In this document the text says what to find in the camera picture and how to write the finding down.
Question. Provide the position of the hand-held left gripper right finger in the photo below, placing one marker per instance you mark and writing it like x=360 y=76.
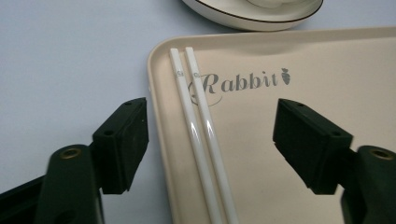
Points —
x=311 y=146

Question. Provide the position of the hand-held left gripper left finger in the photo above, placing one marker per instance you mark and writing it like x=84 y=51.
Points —
x=121 y=149

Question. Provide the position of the beige tray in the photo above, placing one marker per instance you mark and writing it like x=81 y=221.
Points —
x=264 y=140

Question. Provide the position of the white bowl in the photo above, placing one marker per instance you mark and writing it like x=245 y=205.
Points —
x=271 y=3

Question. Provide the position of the white plate with dark rim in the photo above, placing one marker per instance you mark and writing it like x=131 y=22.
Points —
x=224 y=14

